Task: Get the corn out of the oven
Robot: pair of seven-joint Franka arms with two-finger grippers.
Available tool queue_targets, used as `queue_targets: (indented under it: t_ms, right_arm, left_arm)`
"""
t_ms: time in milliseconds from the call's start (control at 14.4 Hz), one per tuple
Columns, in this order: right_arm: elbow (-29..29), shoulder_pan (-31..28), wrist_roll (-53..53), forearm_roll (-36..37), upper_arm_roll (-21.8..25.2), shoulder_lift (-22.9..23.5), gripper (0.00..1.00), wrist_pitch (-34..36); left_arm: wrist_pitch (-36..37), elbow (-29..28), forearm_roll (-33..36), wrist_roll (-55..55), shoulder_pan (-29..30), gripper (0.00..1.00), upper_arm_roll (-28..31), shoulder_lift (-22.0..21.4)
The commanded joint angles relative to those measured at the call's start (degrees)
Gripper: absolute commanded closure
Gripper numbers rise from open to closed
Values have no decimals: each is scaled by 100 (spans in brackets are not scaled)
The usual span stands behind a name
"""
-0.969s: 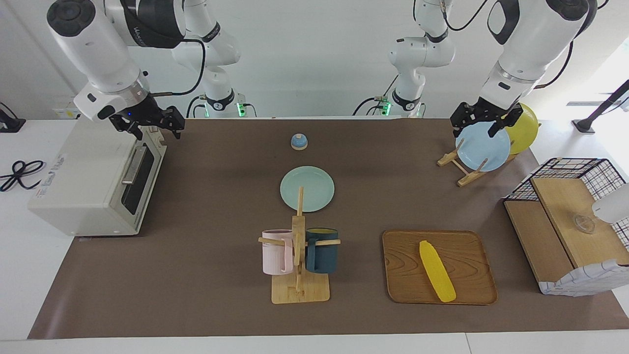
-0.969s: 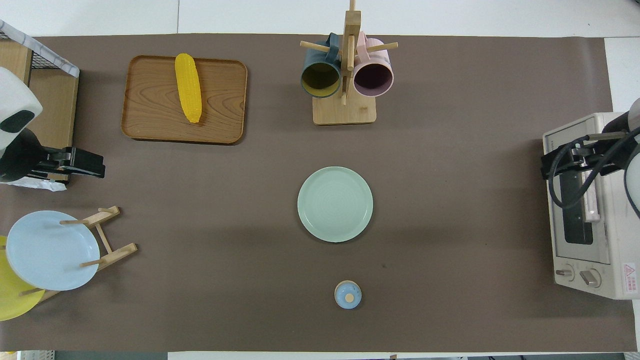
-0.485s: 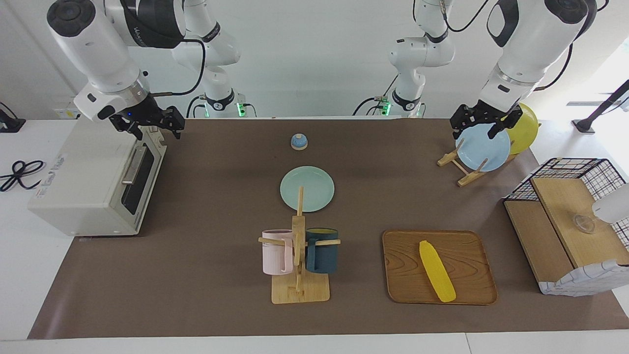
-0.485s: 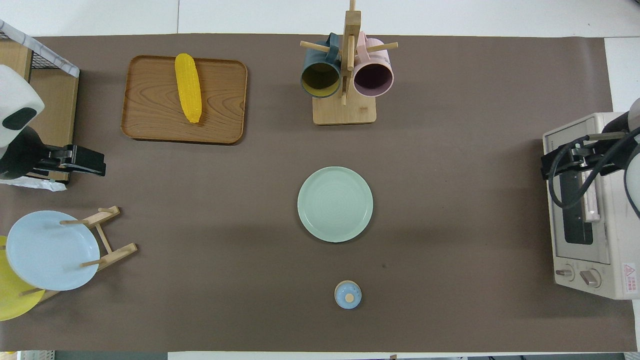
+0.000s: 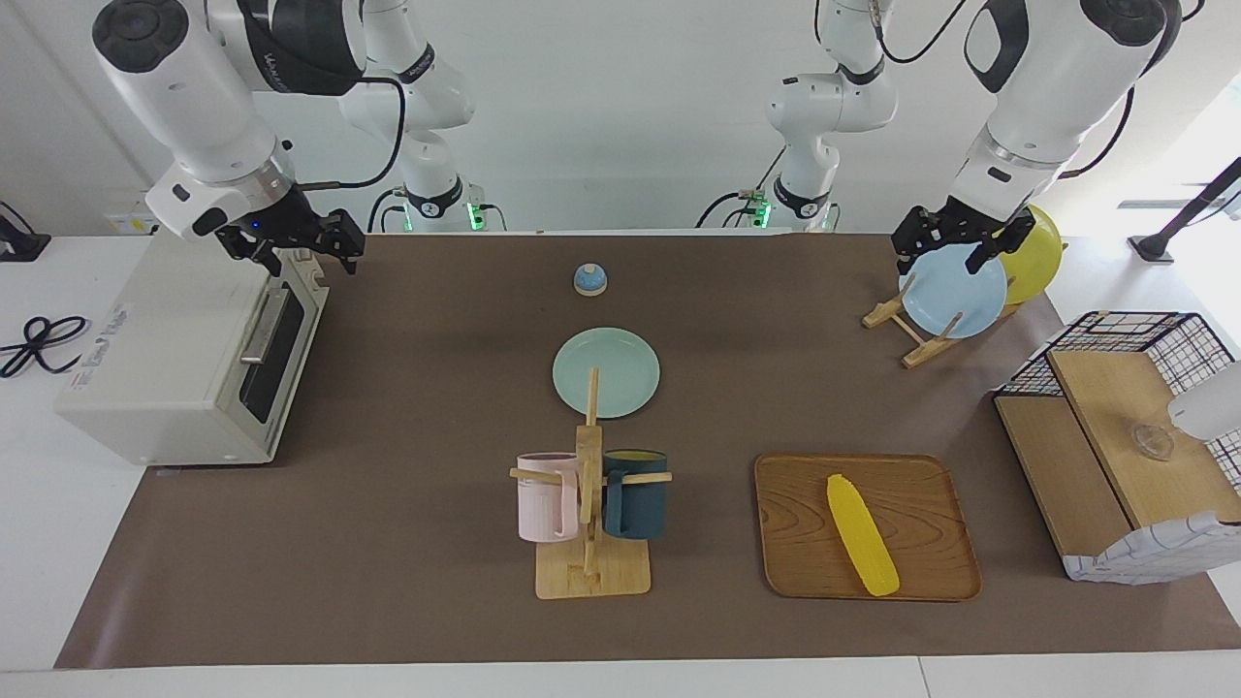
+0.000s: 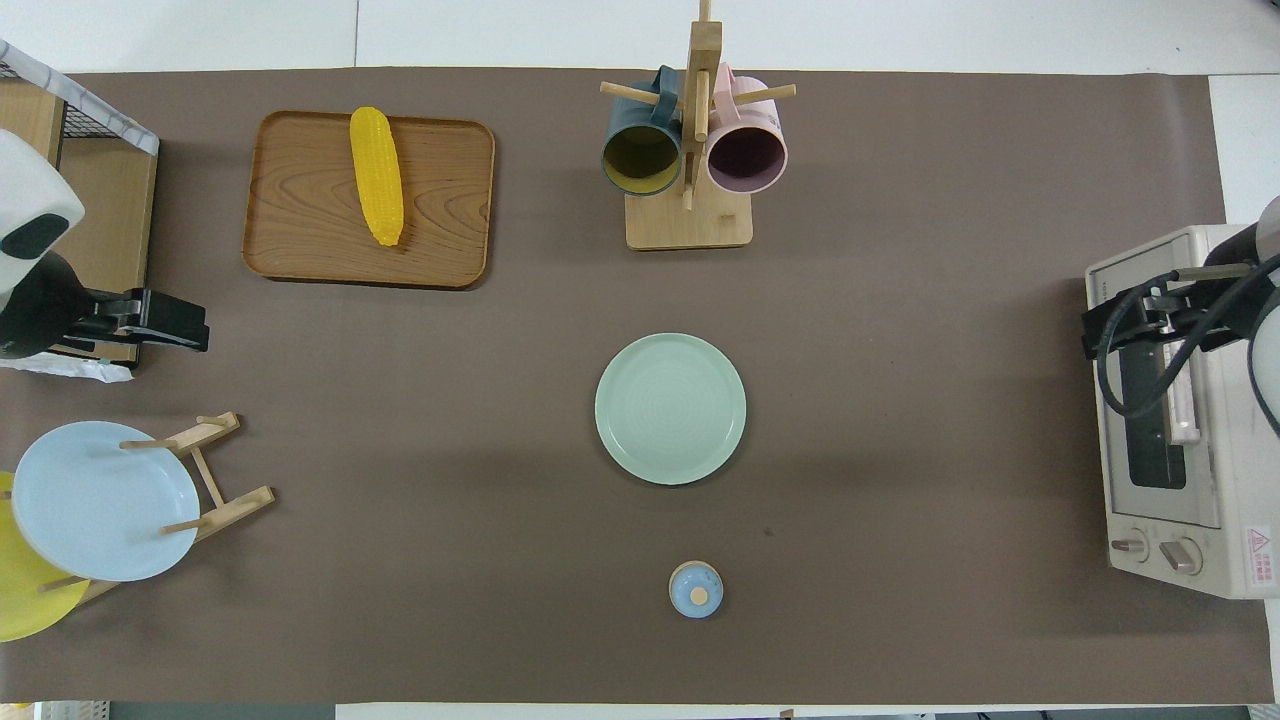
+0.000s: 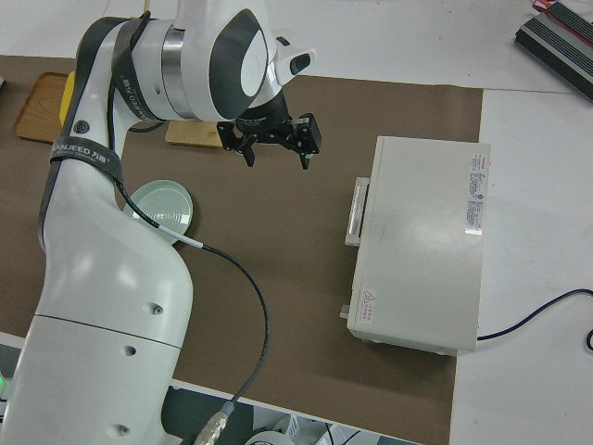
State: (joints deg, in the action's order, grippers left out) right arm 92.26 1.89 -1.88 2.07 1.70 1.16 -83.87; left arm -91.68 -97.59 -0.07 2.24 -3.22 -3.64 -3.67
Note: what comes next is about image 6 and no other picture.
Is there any brown table mat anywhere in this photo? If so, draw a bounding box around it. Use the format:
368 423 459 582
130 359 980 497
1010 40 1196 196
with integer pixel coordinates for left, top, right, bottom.
0 68 1226 706

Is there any wooden mug rack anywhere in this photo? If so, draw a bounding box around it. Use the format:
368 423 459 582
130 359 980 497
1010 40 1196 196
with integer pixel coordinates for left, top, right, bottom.
600 0 798 251

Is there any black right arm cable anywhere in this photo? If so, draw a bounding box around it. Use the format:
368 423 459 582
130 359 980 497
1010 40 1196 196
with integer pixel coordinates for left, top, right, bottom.
1095 255 1280 419

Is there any pink mug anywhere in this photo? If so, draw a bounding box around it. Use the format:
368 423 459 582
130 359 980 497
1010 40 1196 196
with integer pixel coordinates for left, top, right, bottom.
706 62 789 195

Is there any beige toaster oven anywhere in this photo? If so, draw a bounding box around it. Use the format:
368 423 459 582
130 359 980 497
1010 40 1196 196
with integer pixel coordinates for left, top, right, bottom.
1085 225 1280 601

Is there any wire basket wooden shelf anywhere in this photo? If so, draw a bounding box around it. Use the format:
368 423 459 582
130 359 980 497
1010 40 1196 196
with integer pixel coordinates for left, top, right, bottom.
0 40 161 384

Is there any wooden serving tray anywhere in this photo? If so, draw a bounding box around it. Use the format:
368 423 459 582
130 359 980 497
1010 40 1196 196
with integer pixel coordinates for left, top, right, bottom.
242 110 497 291

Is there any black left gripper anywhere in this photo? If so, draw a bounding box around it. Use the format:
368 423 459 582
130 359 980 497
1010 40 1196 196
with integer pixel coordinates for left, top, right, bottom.
0 252 209 359

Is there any yellow plate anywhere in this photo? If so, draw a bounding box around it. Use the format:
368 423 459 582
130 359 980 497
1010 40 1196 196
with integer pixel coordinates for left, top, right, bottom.
0 470 91 643

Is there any wooden plate rack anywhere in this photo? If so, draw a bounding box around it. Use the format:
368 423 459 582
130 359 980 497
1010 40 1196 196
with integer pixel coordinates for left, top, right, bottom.
38 411 276 606

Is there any dark teal mug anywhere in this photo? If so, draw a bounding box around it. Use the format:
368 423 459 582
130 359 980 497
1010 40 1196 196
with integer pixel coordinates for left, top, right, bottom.
600 66 684 198

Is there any pale green plate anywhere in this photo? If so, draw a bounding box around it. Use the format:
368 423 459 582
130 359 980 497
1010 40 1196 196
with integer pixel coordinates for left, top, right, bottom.
594 333 747 487

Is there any blue call bell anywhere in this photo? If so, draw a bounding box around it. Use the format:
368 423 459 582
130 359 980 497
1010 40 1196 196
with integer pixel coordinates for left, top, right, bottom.
668 560 724 619

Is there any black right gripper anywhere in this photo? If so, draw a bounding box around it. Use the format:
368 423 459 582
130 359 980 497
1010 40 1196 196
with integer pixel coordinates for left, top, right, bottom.
1083 225 1280 359

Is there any yellow corn cob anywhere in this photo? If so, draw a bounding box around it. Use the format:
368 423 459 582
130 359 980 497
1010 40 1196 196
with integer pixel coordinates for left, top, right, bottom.
349 106 405 247

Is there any light blue plate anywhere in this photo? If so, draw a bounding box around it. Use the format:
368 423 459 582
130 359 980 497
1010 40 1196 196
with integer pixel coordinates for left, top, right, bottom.
12 421 201 583

